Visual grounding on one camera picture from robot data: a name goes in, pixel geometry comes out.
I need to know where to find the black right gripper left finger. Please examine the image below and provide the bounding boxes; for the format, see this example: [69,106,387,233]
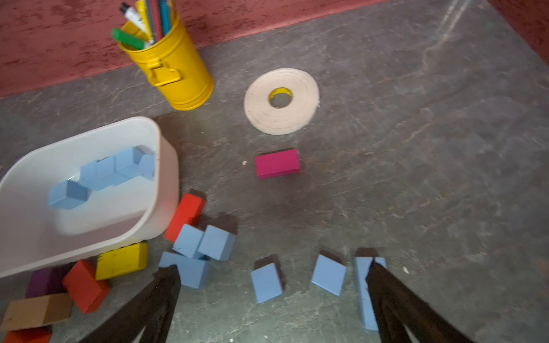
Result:
[81,265,181,342]

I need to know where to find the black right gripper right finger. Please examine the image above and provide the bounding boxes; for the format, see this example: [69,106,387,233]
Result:
[365,261,472,343]

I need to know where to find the light blue long block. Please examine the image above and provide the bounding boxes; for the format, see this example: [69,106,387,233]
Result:
[355,257,387,331]
[159,252,210,290]

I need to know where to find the light blue cube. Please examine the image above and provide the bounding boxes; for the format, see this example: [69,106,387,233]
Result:
[198,224,237,261]
[251,263,283,304]
[311,254,347,297]

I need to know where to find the light blue cube block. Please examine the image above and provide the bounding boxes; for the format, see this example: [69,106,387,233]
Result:
[48,180,89,210]

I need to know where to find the yellow block near bowl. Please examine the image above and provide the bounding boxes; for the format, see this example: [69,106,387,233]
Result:
[95,242,148,280]

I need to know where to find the red flat block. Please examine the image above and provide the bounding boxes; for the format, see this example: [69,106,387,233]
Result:
[62,260,112,314]

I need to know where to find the red upright block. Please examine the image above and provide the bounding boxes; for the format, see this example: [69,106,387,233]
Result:
[164,193,206,242]

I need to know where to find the purple small block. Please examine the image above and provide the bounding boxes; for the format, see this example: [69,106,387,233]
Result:
[26,265,71,299]

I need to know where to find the red small block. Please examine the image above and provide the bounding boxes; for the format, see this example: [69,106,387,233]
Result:
[3,327,52,343]

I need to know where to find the tan block left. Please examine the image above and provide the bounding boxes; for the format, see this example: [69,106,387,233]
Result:
[1,293,74,332]

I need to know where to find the white rectangular bowl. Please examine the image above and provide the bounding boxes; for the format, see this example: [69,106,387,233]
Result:
[1,117,180,277]

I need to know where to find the magenta flat block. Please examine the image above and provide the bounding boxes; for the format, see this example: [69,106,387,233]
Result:
[255,149,300,180]

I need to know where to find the white tape roll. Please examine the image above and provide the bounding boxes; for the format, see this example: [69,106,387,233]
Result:
[244,68,320,135]

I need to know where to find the yellow metal pencil bucket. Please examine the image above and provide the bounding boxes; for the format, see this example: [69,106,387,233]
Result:
[118,14,214,111]

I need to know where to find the green marker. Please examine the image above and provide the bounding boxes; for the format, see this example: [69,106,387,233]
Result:
[112,29,150,50]

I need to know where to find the bundle of pencils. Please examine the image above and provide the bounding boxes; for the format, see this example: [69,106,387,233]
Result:
[119,0,177,44]

